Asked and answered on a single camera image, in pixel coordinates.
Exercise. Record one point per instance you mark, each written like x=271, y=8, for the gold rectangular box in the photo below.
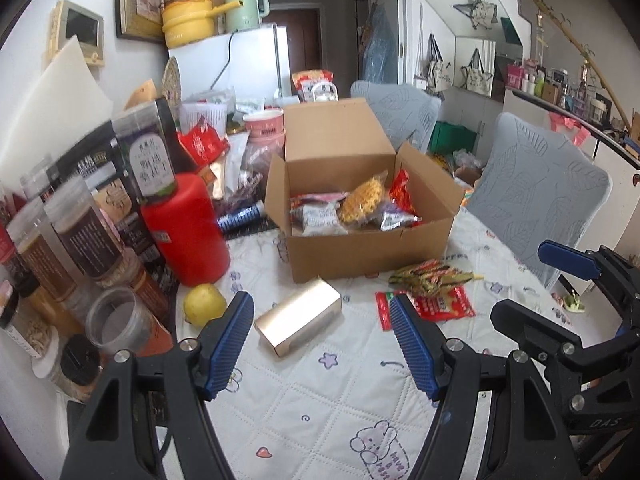
x=300, y=317

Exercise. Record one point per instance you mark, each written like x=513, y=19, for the green lollipop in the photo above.
x=475, y=276

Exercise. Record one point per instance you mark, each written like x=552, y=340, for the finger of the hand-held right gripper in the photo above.
x=567, y=260
x=525, y=322

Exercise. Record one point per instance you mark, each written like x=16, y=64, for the white plastic basket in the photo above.
x=202, y=116

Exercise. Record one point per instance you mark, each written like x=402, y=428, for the green electric kettle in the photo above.
x=242, y=7

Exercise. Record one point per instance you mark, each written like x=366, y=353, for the blue plastic cover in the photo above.
x=380, y=45

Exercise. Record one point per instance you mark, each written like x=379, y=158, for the pink ribbon bow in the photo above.
x=570, y=125

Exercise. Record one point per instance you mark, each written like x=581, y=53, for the white cutting board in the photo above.
x=60, y=105

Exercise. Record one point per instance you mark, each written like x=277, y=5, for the grey leaf-embossed chair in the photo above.
x=540, y=195
x=395, y=110

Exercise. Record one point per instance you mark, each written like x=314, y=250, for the white bowl of seeds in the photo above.
x=30, y=345

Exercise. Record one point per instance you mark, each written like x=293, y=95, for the small green toy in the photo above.
x=574, y=304

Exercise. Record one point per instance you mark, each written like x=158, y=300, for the red foil packet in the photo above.
x=202, y=142

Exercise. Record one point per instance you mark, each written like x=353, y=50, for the red yellow snack bag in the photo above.
x=312, y=80

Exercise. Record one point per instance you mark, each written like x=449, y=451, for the pink bottle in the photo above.
x=110, y=222

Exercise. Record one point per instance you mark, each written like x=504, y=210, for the clear jar dark label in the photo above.
x=85, y=235

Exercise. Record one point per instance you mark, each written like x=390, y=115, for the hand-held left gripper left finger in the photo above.
x=227, y=345

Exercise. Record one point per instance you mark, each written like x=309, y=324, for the white printed snack packet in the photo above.
x=320, y=221

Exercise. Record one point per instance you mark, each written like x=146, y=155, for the bamboo pole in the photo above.
x=565, y=25

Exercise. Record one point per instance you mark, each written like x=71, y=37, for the clear waffle packet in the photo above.
x=360, y=205

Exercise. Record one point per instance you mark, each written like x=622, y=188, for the pink paper cup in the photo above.
x=265, y=127

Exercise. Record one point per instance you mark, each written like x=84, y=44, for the gold framed picture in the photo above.
x=140, y=0

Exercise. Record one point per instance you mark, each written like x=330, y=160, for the red labelled snack packet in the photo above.
x=450, y=305

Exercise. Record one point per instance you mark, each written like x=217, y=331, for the wall intercom panel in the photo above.
x=77, y=30

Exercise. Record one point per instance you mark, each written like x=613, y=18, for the purple silver snack packet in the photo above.
x=400, y=220

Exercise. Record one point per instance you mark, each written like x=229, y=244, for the purple snack bag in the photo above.
x=255, y=170

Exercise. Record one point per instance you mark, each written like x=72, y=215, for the canvas tote bag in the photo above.
x=437, y=72

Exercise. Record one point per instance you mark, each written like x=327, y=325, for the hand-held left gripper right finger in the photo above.
x=412, y=345

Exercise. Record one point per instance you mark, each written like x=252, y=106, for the red canister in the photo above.
x=185, y=230

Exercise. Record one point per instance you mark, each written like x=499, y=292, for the yellow lemon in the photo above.
x=205, y=305

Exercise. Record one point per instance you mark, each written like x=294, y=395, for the gold foil pouch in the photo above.
x=217, y=180

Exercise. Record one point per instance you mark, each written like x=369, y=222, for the white quilted printed tablecloth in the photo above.
x=310, y=410

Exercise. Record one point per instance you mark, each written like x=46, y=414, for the small white fan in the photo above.
x=324, y=94

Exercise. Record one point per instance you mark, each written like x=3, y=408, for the blue white tube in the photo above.
x=242, y=216

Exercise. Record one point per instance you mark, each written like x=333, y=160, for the green brown snack packet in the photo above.
x=430, y=277

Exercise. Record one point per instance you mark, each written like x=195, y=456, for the yellow cooking pot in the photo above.
x=187, y=22

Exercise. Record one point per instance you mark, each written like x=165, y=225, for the small jar black lid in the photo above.
x=80, y=360

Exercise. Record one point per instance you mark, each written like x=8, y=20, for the black stand-up pouch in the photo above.
x=95, y=170

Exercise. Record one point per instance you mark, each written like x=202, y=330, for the white fridge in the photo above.
x=255, y=65

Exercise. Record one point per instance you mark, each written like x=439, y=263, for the cardboard box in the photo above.
x=350, y=255

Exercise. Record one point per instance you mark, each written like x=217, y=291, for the brown entrance door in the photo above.
x=295, y=45

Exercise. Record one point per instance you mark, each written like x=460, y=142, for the woven round trivet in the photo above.
x=172, y=82

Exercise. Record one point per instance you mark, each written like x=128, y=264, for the clear jar brown contents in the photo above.
x=42, y=260

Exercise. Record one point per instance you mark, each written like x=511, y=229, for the brown labelled jar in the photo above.
x=150, y=290

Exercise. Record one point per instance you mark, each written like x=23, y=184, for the green shopping bag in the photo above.
x=452, y=137

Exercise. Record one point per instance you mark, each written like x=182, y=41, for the dried fruit jar white label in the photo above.
x=147, y=160

